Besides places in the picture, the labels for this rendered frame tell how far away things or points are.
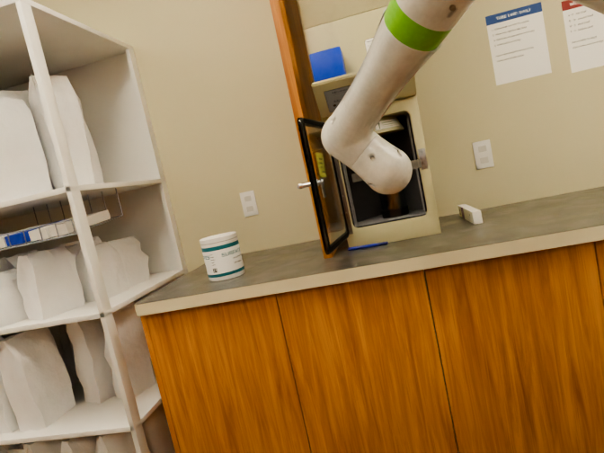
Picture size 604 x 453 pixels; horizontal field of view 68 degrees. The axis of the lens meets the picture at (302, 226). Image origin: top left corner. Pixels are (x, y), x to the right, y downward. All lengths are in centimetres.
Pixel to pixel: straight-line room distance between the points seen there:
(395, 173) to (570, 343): 74
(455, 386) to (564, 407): 30
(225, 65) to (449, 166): 108
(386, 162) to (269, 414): 92
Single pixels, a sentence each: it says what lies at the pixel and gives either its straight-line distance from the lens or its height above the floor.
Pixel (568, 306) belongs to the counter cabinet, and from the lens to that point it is 146.
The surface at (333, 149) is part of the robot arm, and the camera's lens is 104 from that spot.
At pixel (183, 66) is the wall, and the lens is 224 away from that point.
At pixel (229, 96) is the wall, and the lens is 214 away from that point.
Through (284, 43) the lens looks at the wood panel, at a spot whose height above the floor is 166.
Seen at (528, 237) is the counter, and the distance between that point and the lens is 135.
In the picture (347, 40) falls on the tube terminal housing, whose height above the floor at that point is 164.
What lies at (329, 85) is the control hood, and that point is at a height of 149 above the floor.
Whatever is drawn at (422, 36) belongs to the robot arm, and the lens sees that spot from 83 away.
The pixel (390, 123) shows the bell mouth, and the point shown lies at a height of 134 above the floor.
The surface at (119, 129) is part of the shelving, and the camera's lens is 236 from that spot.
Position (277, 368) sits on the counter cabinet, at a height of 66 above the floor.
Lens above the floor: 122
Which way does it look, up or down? 6 degrees down
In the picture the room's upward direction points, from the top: 12 degrees counter-clockwise
